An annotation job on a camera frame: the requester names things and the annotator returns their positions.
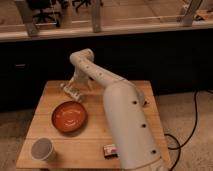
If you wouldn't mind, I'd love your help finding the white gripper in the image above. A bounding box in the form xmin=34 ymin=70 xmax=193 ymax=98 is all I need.
xmin=68 ymin=68 xmax=93 ymax=90

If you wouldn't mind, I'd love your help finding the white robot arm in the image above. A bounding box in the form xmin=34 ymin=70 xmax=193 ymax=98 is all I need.
xmin=70 ymin=48 xmax=169 ymax=171

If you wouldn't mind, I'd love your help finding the orange ceramic bowl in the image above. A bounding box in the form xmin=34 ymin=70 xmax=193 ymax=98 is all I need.
xmin=51 ymin=101 xmax=87 ymax=133

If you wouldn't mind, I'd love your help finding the red and white box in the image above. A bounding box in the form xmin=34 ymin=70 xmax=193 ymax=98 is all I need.
xmin=103 ymin=144 xmax=118 ymax=158

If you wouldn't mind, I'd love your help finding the grey paper cup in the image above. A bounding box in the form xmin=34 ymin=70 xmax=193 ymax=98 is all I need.
xmin=31 ymin=138 xmax=56 ymax=162

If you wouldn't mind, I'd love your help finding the black office chair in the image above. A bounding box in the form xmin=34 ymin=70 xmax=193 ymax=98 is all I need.
xmin=71 ymin=0 xmax=104 ymax=14
xmin=26 ymin=0 xmax=69 ymax=27

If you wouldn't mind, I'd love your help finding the left metal window post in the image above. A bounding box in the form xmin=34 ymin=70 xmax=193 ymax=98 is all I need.
xmin=14 ymin=0 xmax=39 ymax=37

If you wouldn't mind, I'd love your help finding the metal window post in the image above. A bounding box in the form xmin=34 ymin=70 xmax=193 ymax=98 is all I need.
xmin=14 ymin=0 xmax=39 ymax=37
xmin=91 ymin=0 xmax=101 ymax=33
xmin=181 ymin=0 xmax=203 ymax=27

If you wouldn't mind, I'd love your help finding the middle metal window post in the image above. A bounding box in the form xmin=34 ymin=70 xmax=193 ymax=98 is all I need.
xmin=91 ymin=0 xmax=101 ymax=33

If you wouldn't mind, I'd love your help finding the black power cable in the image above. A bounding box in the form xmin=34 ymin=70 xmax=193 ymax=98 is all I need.
xmin=164 ymin=89 xmax=200 ymax=170

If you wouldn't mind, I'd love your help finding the right metal window post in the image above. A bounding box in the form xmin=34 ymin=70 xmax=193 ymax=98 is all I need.
xmin=181 ymin=0 xmax=203 ymax=27

